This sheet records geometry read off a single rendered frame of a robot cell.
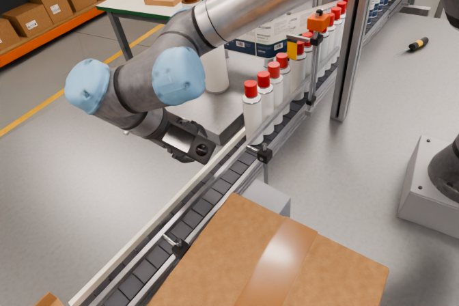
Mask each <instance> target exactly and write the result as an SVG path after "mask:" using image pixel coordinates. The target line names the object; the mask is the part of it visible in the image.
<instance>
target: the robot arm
mask: <svg viewBox="0 0 459 306"><path fill-rule="evenodd" d="M309 1H311V0H203V1H201V2H200V3H198V4H197V5H195V6H193V7H185V8H181V9H179V10H178V11H177V12H176V13H174V14H173V15H172V16H171V17H170V18H169V20H168V21H167V23H166V25H165V28H164V29H163V30H162V32H161V33H160V35H159V36H158V37H157V39H156V41H155V43H154V44H153V45H152V47H151V48H150V50H149V51H148V53H147V54H146V56H145V57H144V58H142V59H140V60H137V61H134V62H131V63H129V64H125V65H121V66H118V67H115V68H110V67H109V66H108V65H107V64H105V63H102V62H100V61H98V60H97V59H85V60H83V61H81V62H79V63H78V64H77V65H76V66H75V67H74V68H73V69H72V70H71V71H70V73H69V75H68V77H67V79H66V84H65V87H64V94H65V97H66V99H67V101H68V102H69V103H70V104H72V105H74V106H76V107H77V108H79V109H81V110H83V111H84V112H85V113H86V114H88V115H93V116H95V117H97V118H99V119H101V120H103V121H106V122H108V123H110V124H112V125H114V126H116V127H118V128H121V129H122V130H124V132H123V134H125V135H128V134H129V133H131V134H133V135H135V136H138V137H141V138H143V139H148V140H150V141H152V142H153V143H155V144H157V145H159V146H160V147H162V148H165V149H166V148H167V152H168V153H170V154H172V153H173V154H172V156H171V157H172V158H174V159H176V160H177V161H180V162H181V163H191V162H195V161H197V162H199V163H201V164H203V165H207V163H208V161H209V160H210V157H211V156H212V153H213V152H214V149H215V148H216V143H214V142H212V141H210V140H208V136H207V134H206V131H205V129H204V127H203V126H202V125H201V124H198V123H197V122H196V121H194V120H191V122H190V121H189V120H187V119H185V120H182V118H181V117H178V116H177V115H174V114H172V113H170V112H168V111H167V110H166V108H165V107H169V106H177V105H181V104H183V103H185V102H187V101H190V100H194V99H196V98H199V97H200V96H201V95H202V94H203V92H204V90H205V86H206V83H205V80H204V79H205V78H206V75H205V71H204V67H203V64H202V62H201V59H200V57H201V56H202V55H204V54H206V53H208V52H210V51H212V50H214V49H216V48H218V47H220V46H222V45H224V44H226V43H228V42H230V41H232V40H234V39H236V38H238V37H240V36H242V35H244V34H246V33H248V32H250V31H252V30H253V29H255V28H257V27H259V26H261V25H263V24H265V23H267V22H269V21H271V20H273V19H275V18H277V17H279V16H281V15H283V14H285V13H287V12H289V11H291V10H293V9H295V8H297V7H299V6H301V5H303V4H305V3H307V2H309ZM441 1H442V4H443V8H444V11H445V14H446V17H447V19H448V21H449V24H450V25H451V26H452V27H453V28H454V29H456V30H458V31H459V0H441ZM428 176H429V178H430V180H431V182H432V183H433V185H434V186H435V187H436V188H437V189H438V190H439V191H440V192H441V193H442V194H444V195H445V196H446V197H448V198H450V199H451V200H453V201H455V202H457V203H459V133H458V135H457V136H456V138H455V139H454V141H453V142H452V143H451V144H449V145H448V146H447V147H445V148H443V149H442V150H441V151H439V152H437V153H436V154H435V155H434V156H433V157H432V160H431V161H430V163H429V165H428Z"/></svg>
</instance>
